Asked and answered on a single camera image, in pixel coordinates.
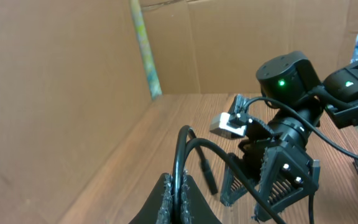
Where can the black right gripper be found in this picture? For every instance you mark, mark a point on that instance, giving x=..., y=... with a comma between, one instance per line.
x=285, y=174

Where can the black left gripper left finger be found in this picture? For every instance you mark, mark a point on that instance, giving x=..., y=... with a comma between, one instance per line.
x=158, y=207

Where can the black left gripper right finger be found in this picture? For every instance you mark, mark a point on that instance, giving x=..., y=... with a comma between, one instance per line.
x=194, y=208

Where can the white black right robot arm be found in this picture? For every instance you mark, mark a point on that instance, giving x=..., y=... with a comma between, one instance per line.
x=290, y=85

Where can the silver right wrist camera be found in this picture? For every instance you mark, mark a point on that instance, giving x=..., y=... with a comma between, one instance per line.
x=231, y=124

